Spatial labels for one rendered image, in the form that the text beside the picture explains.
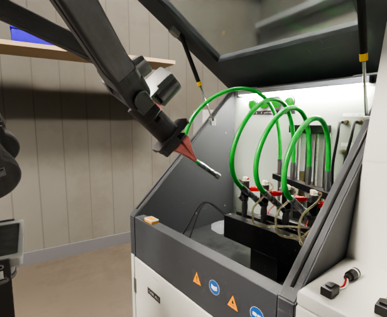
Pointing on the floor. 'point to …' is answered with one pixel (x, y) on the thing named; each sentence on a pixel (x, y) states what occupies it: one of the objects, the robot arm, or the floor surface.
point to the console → (382, 168)
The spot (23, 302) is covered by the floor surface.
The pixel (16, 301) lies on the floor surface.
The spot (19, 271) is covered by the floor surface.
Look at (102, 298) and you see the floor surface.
